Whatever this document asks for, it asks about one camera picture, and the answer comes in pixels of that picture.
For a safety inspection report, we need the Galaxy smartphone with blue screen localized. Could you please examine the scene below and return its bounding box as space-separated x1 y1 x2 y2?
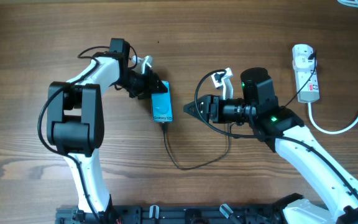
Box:
151 81 173 123

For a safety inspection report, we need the black USB charging cable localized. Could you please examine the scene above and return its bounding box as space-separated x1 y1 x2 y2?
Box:
161 49 318 171

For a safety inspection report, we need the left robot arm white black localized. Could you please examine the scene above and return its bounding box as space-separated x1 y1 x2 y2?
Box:
37 38 168 223

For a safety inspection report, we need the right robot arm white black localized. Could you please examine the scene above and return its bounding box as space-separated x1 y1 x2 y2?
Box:
183 67 358 223

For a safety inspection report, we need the white USB charger adapter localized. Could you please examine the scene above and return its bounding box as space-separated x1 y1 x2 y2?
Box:
293 55 315 72

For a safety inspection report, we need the white power strip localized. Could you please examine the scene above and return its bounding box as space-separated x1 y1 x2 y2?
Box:
292 44 319 103

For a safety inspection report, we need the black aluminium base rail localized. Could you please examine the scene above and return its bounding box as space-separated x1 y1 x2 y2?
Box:
54 203 291 224

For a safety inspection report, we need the black right camera cable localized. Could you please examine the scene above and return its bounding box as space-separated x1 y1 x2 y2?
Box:
193 68 358 223

